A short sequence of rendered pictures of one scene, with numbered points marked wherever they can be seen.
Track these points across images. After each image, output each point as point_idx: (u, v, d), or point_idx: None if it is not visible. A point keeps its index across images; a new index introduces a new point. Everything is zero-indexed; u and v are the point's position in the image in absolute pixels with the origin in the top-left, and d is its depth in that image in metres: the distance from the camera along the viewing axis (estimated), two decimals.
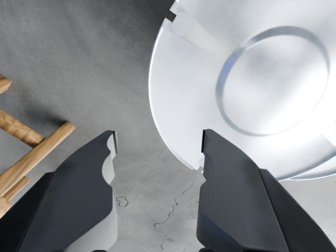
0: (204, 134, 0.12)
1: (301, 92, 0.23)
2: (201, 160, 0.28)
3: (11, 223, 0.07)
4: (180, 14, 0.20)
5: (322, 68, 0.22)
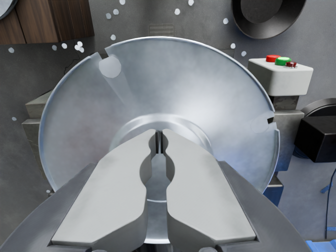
0: (162, 135, 0.12)
1: None
2: None
3: (54, 206, 0.07)
4: (112, 58, 0.20)
5: None
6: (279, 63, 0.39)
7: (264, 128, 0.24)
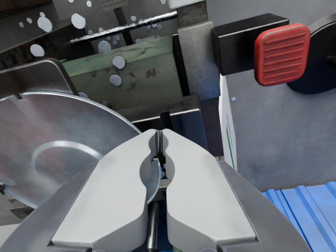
0: (162, 135, 0.12)
1: (84, 164, 0.32)
2: None
3: (54, 206, 0.07)
4: (3, 180, 0.35)
5: (73, 150, 0.30)
6: None
7: (28, 102, 0.26)
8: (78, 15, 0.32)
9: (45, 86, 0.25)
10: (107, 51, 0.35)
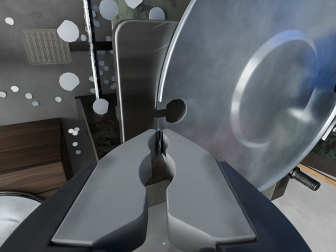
0: (162, 135, 0.12)
1: (258, 114, 0.21)
2: None
3: (54, 206, 0.07)
4: None
5: (253, 139, 0.23)
6: None
7: None
8: (60, 27, 0.22)
9: (156, 63, 0.15)
10: (115, 8, 0.24)
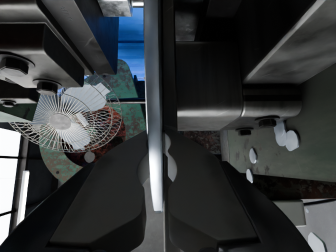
0: (164, 135, 0.12)
1: None
2: None
3: (52, 206, 0.07)
4: None
5: None
6: None
7: None
8: None
9: None
10: None
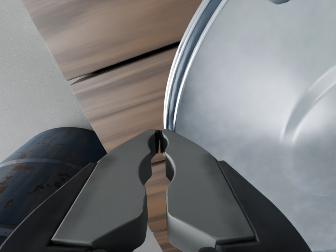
0: (162, 135, 0.12)
1: None
2: None
3: (54, 206, 0.07)
4: None
5: None
6: None
7: None
8: None
9: None
10: None
